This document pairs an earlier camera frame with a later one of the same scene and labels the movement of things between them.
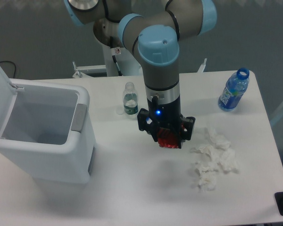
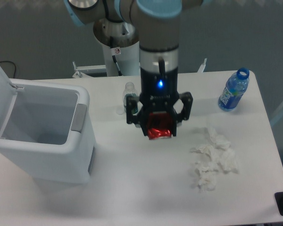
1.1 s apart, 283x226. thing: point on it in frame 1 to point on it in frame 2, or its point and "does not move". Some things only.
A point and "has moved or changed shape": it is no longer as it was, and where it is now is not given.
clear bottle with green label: x=130 y=100 does not move
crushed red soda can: x=167 y=138 has moved or changed shape
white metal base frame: x=79 y=71 does not move
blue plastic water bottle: x=235 y=86 does not move
